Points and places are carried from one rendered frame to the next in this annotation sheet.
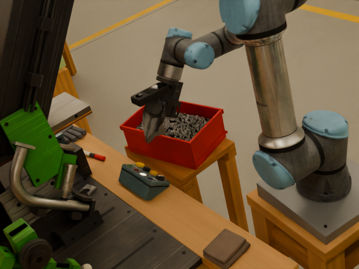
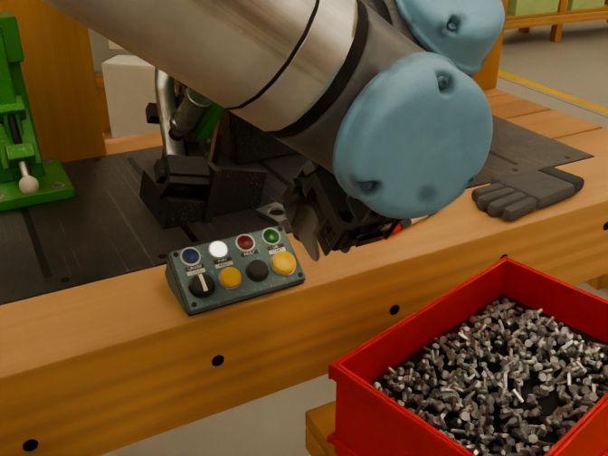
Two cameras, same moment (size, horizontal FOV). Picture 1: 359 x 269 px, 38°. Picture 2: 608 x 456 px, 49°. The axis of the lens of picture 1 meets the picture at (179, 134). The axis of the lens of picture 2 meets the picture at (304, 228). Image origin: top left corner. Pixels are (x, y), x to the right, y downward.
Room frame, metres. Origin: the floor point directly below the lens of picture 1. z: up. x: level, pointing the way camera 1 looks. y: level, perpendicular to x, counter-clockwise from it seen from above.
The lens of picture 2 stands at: (1.43, -0.54, 1.34)
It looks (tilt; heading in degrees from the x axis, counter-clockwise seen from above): 28 degrees down; 95
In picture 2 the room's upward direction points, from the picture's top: straight up
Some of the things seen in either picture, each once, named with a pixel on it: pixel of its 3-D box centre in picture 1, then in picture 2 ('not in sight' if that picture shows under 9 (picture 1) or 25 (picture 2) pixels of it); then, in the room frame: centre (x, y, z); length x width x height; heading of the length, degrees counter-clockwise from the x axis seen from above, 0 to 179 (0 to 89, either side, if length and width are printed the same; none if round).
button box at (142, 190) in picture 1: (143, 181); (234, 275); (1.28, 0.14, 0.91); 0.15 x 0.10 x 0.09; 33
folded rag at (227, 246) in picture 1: (226, 247); not in sight; (0.93, -0.04, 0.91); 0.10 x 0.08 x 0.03; 127
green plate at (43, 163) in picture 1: (30, 140); not in sight; (1.25, 0.40, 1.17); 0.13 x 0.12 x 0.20; 33
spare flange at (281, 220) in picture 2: (86, 191); (277, 213); (1.31, 0.33, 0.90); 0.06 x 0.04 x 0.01; 136
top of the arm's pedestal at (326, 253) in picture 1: (324, 198); not in sight; (1.10, -0.36, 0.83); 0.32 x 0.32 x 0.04; 25
